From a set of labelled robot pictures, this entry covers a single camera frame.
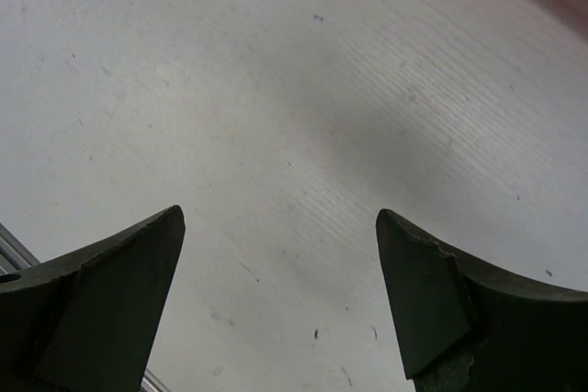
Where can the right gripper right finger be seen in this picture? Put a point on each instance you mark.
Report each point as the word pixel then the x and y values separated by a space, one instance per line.
pixel 463 324

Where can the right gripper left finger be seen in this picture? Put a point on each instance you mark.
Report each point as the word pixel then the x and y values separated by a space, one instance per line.
pixel 87 320

